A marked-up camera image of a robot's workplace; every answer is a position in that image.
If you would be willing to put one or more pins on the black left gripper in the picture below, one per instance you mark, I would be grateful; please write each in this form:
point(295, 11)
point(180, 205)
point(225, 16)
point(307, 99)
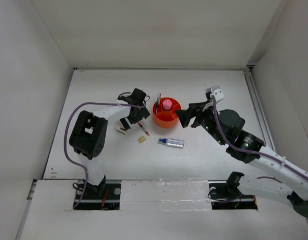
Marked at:
point(142, 114)

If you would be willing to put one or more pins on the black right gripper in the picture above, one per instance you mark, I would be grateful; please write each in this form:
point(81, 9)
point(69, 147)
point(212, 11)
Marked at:
point(185, 115)

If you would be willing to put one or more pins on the white pink stapler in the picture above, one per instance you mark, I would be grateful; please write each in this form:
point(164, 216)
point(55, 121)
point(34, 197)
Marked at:
point(122, 130)

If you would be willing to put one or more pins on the pink cap glue bottle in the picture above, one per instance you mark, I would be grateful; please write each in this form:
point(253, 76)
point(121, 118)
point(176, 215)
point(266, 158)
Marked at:
point(167, 105)

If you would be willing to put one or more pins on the yellow deli eraser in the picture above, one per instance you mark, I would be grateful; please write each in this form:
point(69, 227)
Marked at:
point(141, 139)

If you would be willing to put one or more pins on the green pen refill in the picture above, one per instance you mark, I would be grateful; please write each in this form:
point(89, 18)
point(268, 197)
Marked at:
point(157, 107)

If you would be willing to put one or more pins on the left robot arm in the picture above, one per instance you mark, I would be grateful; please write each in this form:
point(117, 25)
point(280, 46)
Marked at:
point(89, 132)

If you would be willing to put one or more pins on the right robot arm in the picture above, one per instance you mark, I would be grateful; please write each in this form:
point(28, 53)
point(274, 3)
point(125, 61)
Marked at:
point(290, 185)

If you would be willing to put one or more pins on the orange round divided organizer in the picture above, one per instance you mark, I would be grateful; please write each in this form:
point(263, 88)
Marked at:
point(166, 118)

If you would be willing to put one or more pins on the blue cap clear glue bottle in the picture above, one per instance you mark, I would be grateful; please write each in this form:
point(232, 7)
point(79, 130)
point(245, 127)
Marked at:
point(171, 142)

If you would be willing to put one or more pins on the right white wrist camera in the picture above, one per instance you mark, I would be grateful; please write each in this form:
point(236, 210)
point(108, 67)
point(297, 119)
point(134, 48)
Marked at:
point(214, 92)

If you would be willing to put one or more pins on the aluminium rail right side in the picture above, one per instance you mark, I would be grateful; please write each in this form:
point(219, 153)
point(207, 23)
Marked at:
point(266, 134)

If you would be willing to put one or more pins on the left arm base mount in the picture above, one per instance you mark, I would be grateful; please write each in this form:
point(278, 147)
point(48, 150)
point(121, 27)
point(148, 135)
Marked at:
point(102, 197)

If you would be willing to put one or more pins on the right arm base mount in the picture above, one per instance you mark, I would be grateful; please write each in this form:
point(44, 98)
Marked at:
point(224, 194)

